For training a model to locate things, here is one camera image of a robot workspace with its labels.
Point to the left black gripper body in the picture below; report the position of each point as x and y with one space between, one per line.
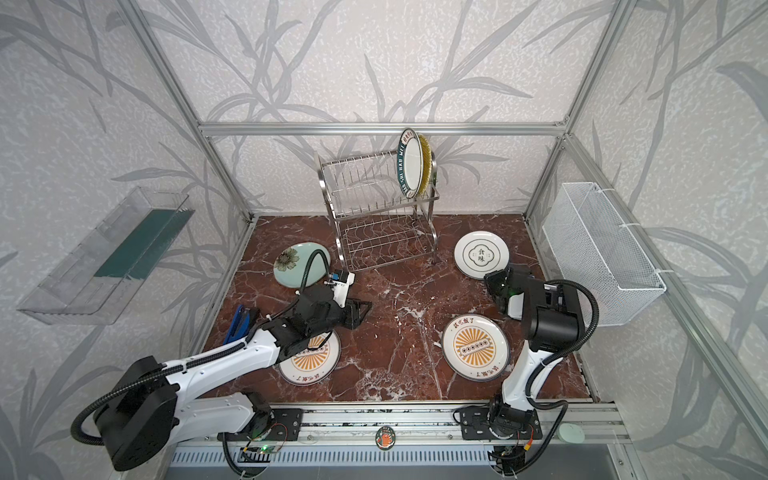
347 313

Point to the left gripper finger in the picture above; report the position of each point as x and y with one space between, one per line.
351 322
358 310

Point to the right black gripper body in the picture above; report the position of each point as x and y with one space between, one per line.
498 285

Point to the white plate thin teal rim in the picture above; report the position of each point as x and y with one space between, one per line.
479 253

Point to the orange sunburst plate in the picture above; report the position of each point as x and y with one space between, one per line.
313 364
475 347

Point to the yellow woven pattern plate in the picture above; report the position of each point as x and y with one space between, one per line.
427 165

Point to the white plate dark green rim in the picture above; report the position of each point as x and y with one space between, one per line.
410 163

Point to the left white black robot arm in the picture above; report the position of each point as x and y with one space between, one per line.
155 404

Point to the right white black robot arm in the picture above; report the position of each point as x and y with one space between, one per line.
557 318

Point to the steel two-tier dish rack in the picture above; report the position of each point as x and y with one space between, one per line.
375 225

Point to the pale green flower plate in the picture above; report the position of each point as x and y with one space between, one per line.
289 267

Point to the blue pen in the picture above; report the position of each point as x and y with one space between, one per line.
239 325

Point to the round orange sticker badge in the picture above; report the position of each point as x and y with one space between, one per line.
385 438

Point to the pale green round puck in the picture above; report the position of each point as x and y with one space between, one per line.
571 433

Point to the white wire mesh basket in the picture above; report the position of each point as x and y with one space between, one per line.
594 246

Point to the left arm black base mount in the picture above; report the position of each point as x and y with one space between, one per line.
282 424

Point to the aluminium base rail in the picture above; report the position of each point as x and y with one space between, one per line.
425 433

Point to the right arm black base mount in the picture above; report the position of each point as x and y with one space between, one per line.
479 423

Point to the aluminium cage frame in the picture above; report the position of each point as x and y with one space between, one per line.
743 393

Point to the clear plastic wall tray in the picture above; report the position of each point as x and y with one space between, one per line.
97 280

